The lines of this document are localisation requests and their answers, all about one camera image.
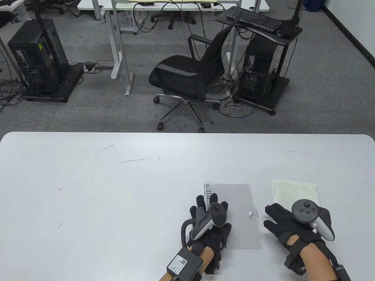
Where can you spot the person's right hand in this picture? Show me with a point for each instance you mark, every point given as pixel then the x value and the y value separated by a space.
pixel 281 226

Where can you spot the person's left hand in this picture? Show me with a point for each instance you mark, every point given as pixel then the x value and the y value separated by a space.
pixel 224 237

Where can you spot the grey and white controller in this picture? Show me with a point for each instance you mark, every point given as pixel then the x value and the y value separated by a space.
pixel 218 215
pixel 304 210

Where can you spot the stack of lined loose-leaf paper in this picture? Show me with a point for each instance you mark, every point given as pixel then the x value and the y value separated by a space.
pixel 293 190

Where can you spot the person's left forearm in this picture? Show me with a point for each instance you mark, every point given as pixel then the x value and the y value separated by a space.
pixel 206 256

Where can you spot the person's right forearm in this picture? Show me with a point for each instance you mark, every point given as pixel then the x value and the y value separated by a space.
pixel 316 263

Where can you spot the black wrist sensor box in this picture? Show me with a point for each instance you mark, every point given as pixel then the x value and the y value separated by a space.
pixel 184 262
pixel 342 273

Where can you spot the black rolling computer cart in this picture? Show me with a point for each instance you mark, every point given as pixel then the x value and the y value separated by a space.
pixel 279 89

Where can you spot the black computer tower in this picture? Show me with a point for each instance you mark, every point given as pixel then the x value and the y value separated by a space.
pixel 35 58
pixel 257 67

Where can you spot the black mesh office chair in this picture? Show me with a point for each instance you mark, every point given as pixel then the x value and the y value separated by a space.
pixel 175 73

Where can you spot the black keyboard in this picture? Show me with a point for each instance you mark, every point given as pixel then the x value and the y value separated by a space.
pixel 252 18

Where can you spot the white power strip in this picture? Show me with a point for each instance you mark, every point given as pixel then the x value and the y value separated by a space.
pixel 88 68

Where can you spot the black rolling computer stand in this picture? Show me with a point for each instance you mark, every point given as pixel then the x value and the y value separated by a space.
pixel 71 77

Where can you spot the dark blue bag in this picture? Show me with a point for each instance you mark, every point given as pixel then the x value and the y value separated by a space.
pixel 313 4

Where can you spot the black chair wheel base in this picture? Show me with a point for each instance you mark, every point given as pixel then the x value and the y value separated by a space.
pixel 172 17
pixel 55 8

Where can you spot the white rolling cabinet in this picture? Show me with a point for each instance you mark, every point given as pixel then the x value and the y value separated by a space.
pixel 129 25

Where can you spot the white background desk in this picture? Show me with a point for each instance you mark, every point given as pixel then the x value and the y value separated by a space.
pixel 8 6
pixel 88 4

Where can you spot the aluminium frame post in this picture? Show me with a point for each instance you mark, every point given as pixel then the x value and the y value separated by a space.
pixel 129 85

